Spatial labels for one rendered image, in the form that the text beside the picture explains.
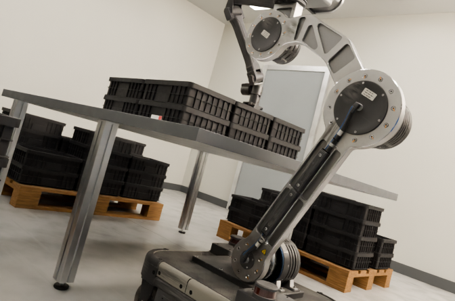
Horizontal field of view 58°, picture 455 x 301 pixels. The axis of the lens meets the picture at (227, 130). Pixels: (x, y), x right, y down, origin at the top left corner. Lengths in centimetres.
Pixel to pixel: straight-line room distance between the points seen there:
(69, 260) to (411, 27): 439
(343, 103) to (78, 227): 107
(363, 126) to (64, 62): 446
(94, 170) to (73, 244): 29
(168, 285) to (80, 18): 436
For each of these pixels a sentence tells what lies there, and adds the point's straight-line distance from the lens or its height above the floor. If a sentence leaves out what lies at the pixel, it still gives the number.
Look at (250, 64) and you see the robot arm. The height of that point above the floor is 116.
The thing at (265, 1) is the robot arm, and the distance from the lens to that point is 217.
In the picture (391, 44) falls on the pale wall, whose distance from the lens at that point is 521.
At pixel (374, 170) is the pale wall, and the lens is 484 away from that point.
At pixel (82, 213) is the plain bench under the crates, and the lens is 170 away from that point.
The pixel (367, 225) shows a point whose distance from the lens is 306.
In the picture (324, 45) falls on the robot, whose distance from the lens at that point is 146.
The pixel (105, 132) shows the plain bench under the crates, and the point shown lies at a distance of 166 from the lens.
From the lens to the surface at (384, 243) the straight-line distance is 341.
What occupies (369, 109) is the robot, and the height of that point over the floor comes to 88.
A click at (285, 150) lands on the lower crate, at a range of 236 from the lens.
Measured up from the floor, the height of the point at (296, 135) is 88.
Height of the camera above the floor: 63
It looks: 4 degrees up
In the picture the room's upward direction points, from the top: 15 degrees clockwise
